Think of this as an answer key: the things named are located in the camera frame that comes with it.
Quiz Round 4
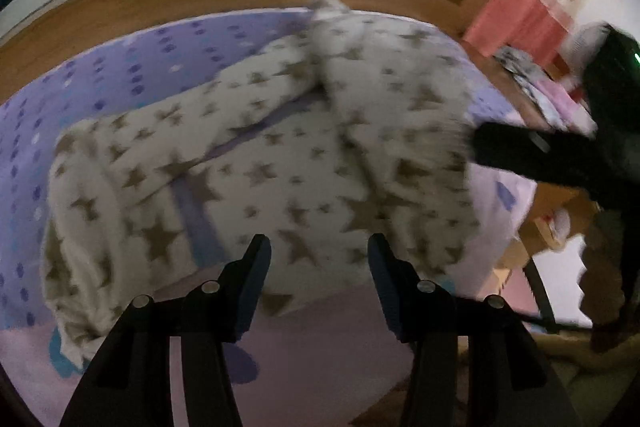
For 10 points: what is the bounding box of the white star-patterned garment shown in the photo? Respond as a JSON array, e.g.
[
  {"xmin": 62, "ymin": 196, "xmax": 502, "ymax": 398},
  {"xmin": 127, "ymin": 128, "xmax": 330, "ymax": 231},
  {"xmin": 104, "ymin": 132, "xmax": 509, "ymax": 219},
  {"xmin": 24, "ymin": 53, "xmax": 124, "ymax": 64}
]
[{"xmin": 42, "ymin": 0, "xmax": 478, "ymax": 366}]

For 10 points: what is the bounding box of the crumpled patterned clothes pile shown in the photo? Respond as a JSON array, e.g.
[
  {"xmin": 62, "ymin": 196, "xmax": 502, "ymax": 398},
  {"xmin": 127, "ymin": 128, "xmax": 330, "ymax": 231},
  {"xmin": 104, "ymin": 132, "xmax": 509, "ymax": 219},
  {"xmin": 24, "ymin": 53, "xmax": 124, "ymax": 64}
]
[{"xmin": 494, "ymin": 46, "xmax": 597, "ymax": 135}]

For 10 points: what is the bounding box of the pink red hanging cloth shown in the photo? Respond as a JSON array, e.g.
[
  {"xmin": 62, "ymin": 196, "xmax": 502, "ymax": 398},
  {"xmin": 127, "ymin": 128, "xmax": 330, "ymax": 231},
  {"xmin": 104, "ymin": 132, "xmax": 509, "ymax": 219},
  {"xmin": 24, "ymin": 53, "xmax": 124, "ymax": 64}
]
[{"xmin": 463, "ymin": 0, "xmax": 577, "ymax": 67}]

